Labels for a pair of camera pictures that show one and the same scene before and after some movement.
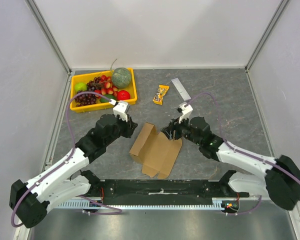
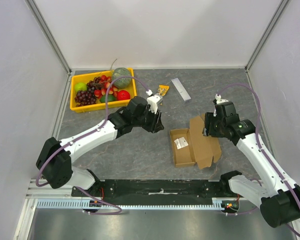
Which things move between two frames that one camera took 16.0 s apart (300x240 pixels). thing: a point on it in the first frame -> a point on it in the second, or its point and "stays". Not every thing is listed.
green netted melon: [121, 77] stays
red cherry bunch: [107, 87] stays
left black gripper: [130, 126] -> [156, 124]
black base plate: [162, 189] stays
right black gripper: [174, 131] -> [208, 125]
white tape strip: [161, 192] stays
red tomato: [123, 95] stays
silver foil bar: [181, 89] stays
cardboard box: [156, 153] -> [190, 147]
